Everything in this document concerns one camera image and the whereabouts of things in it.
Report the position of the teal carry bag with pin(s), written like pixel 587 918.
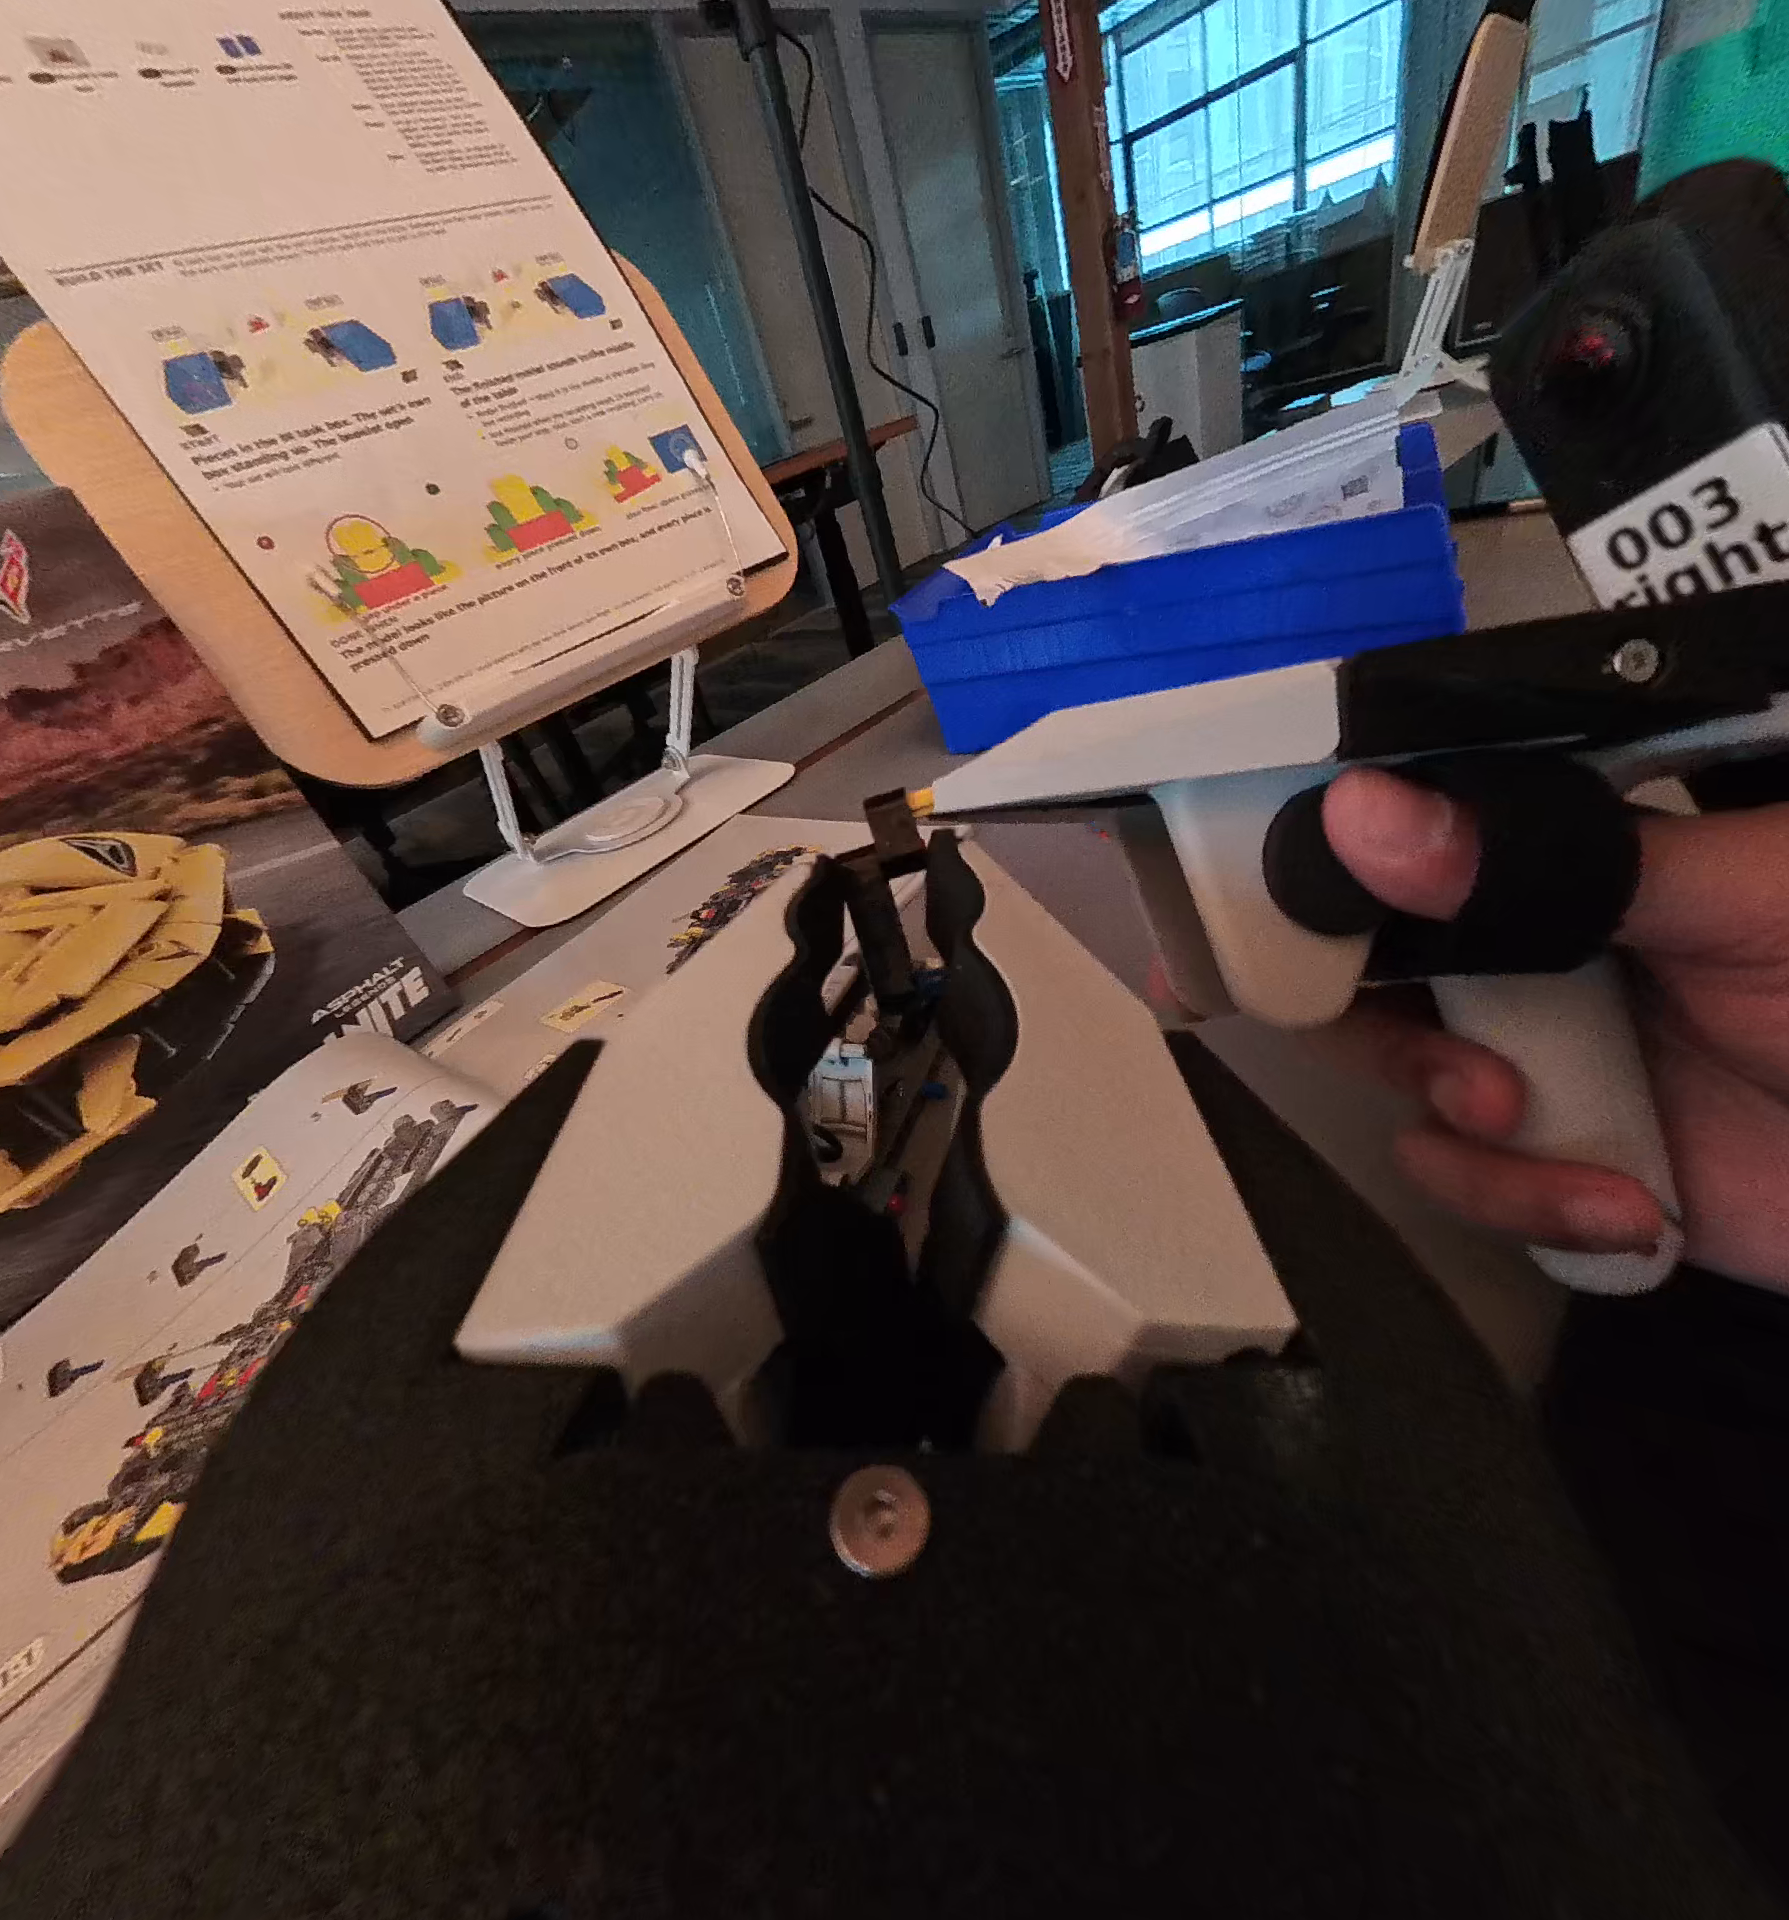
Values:
pixel 1764 77

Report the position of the white papers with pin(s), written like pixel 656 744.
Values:
pixel 1225 506

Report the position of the black metal pole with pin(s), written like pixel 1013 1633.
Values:
pixel 821 270

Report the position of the white cabinet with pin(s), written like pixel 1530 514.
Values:
pixel 1184 376

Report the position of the wooden post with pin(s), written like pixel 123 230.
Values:
pixel 1092 194

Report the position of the red fire extinguisher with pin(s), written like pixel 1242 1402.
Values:
pixel 1128 270

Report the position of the open instruction booklet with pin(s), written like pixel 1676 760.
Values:
pixel 159 1274

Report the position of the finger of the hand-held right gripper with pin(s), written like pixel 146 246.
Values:
pixel 1177 738

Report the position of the yellow toy car set box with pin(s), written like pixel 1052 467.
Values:
pixel 84 929

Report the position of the blue plastic bin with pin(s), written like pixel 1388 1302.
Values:
pixel 1209 632

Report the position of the printed task sheet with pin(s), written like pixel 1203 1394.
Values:
pixel 311 301

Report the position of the person's right hand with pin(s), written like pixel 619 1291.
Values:
pixel 1764 1050

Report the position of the white document stand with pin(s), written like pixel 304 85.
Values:
pixel 622 843

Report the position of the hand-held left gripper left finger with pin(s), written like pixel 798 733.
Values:
pixel 642 1201

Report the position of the black lego connector blue pin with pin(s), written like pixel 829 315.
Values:
pixel 878 901

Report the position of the lego car chassis model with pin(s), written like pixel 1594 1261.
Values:
pixel 849 1081

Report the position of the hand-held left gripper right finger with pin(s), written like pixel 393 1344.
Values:
pixel 1134 1201

